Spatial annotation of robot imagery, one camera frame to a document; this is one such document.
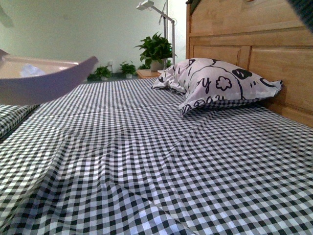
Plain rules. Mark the wooden bed headboard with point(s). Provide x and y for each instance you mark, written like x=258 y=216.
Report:
x=265 y=37

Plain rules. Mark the small potted plant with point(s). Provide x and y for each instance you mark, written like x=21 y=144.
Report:
x=102 y=72
x=128 y=69

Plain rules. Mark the large potted green plant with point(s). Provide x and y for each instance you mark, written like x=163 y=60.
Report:
x=156 y=49

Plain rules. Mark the white plastic dustpan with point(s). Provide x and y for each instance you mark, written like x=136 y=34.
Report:
x=29 y=81

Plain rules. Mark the black white checkered bedsheet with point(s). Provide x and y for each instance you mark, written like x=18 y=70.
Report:
x=116 y=158

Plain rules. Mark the far wooden nightstand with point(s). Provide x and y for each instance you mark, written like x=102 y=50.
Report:
x=147 y=73

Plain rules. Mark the white cartoon print pillow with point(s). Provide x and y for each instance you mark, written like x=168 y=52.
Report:
x=215 y=84

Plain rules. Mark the white floor lamp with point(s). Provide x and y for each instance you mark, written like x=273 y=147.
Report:
x=163 y=19

